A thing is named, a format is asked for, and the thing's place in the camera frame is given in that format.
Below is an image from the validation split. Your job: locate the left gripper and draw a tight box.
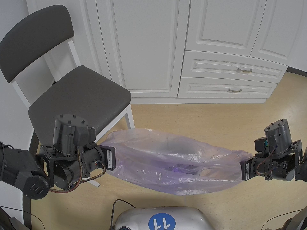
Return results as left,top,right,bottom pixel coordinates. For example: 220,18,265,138
82,145,116,177

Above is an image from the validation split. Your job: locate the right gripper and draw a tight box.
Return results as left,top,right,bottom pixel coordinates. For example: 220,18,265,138
240,156,273,181

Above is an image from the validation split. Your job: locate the purple plastic bag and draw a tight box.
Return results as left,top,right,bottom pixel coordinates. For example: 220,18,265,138
101,128,254,196

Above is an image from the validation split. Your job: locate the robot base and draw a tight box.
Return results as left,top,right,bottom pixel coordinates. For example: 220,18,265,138
115,206,215,230

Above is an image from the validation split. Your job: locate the dark grey white chair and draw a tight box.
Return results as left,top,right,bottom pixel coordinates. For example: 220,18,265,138
0,5,139,189

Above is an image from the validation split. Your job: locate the white wardrobe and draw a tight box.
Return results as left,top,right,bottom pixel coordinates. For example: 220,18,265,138
24,0,301,105

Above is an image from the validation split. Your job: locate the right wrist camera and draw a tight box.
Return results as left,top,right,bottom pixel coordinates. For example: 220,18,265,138
254,138,269,158

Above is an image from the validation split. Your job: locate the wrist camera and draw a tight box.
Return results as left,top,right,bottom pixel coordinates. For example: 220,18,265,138
254,138,269,158
79,126,97,150

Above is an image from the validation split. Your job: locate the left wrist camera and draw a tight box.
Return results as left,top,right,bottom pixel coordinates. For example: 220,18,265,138
79,126,97,150

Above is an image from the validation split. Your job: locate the black cable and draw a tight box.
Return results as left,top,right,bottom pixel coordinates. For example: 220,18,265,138
0,206,46,230
263,210,301,230
110,199,135,229

